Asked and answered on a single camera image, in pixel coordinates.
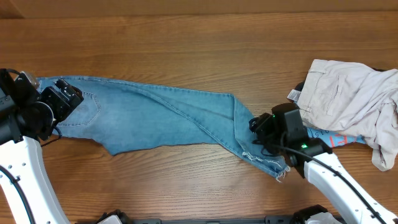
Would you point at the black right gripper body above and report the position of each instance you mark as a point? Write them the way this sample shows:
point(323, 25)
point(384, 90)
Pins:
point(259, 125)

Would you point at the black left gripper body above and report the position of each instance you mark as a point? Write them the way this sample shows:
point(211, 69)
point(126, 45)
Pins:
point(53, 109)

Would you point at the light blue denim jeans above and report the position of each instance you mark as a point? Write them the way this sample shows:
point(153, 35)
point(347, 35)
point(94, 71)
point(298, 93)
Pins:
point(126, 116)

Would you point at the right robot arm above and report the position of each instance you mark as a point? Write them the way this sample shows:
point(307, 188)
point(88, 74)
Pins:
point(315, 161)

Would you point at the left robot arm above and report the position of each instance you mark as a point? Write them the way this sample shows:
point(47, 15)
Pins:
point(27, 118)

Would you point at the blue printed t-shirt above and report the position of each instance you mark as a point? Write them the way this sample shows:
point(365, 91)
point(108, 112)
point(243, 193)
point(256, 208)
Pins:
point(333, 139)

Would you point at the beige cotton trousers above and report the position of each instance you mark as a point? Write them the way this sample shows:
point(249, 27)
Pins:
point(352, 99)

